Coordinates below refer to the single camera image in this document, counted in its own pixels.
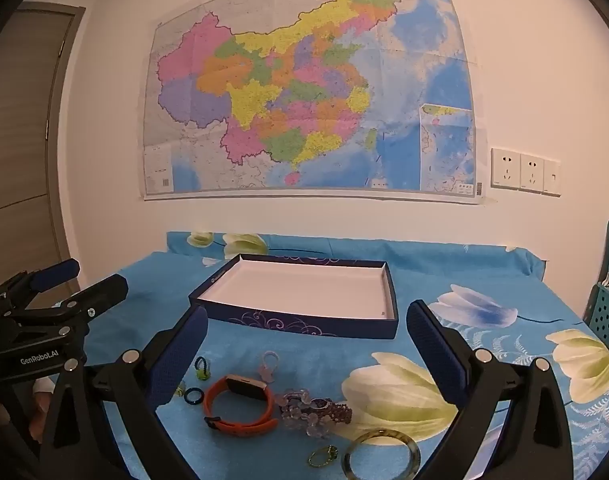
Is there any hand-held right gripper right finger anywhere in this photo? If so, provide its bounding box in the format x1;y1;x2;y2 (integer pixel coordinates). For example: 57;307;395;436
407;300;575;480

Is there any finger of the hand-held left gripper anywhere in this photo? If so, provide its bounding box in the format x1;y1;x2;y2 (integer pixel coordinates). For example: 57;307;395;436
4;274;130;343
0;258;81;313

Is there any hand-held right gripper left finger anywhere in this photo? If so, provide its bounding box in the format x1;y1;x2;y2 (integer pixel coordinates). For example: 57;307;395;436
39;304;210;480

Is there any orange smartwatch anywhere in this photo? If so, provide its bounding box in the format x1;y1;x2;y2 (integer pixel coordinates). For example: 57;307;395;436
203;374;280;433

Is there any tortoiseshell bangle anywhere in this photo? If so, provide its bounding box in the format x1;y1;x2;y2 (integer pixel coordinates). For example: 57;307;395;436
341;427;421;480

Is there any purple beaded bracelet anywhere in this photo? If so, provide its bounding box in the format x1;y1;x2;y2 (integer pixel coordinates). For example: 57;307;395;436
309;397;354;426

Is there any dark blue shallow box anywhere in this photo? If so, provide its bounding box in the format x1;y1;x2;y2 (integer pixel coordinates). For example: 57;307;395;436
188;254;400;340

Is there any yellow-green wire ring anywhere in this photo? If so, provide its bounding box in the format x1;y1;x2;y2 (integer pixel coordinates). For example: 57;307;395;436
307;445;341;468

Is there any blue floral cloth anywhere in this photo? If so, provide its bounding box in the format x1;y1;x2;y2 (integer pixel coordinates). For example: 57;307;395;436
74;230;609;480

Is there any brown wooden door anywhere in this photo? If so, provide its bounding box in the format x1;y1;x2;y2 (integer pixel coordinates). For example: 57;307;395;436
0;4;88;286

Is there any white wall socket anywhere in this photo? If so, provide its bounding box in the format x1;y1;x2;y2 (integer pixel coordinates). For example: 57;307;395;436
491;147;522;190
519;152;545;194

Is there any colourful wall map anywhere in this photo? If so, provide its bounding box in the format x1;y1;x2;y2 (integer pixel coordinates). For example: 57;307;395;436
137;0;487;206

